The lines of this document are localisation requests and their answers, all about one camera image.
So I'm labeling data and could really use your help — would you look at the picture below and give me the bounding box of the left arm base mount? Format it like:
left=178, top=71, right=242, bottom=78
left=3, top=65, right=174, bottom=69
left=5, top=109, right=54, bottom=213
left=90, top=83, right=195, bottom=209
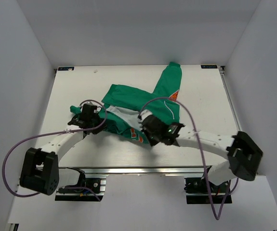
left=55, top=167, right=107, bottom=202

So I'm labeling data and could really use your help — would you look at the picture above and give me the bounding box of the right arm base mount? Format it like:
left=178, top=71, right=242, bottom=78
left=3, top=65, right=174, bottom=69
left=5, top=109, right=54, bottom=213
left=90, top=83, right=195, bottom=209
left=183, top=177, right=232, bottom=205

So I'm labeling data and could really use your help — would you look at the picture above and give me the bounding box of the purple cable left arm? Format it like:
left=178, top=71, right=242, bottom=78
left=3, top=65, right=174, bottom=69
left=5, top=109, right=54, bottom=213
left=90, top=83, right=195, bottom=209
left=3, top=99, right=108, bottom=198

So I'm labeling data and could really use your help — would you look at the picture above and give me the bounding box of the dark label sticker corner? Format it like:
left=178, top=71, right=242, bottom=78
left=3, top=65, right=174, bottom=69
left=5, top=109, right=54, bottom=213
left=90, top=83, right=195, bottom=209
left=200, top=64, right=218, bottom=69
left=57, top=66, right=74, bottom=71

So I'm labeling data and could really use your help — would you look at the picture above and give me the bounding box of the aluminium right side rail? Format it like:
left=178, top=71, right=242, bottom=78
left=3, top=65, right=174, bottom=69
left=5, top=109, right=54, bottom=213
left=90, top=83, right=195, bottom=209
left=218, top=66, right=242, bottom=131

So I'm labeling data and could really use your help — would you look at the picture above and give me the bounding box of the dark label sticker left corner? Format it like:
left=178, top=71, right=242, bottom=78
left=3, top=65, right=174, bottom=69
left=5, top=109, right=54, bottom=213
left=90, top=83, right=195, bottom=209
left=57, top=66, right=74, bottom=71

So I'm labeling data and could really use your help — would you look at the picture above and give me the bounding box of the dark label sticker right corner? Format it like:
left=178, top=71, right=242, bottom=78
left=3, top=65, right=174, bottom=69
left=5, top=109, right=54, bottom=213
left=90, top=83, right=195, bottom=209
left=200, top=64, right=218, bottom=69

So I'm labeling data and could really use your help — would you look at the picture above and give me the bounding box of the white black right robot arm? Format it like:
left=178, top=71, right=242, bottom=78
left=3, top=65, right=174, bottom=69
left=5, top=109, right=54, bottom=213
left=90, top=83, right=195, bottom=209
left=138, top=114, right=263, bottom=192

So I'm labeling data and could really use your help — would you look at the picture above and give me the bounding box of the aluminium front table rail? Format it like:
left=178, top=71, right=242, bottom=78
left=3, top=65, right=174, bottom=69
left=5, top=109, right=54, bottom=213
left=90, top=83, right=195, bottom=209
left=59, top=166, right=204, bottom=176

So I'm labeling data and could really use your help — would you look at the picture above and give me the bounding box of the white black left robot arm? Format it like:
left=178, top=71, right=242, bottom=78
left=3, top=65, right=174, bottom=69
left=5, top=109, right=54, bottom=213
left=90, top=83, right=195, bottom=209
left=19, top=102, right=105, bottom=195

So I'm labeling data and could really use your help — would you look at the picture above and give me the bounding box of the green kids varsity jacket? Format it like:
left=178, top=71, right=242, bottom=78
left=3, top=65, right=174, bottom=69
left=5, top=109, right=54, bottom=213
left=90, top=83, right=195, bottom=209
left=69, top=61, right=183, bottom=146

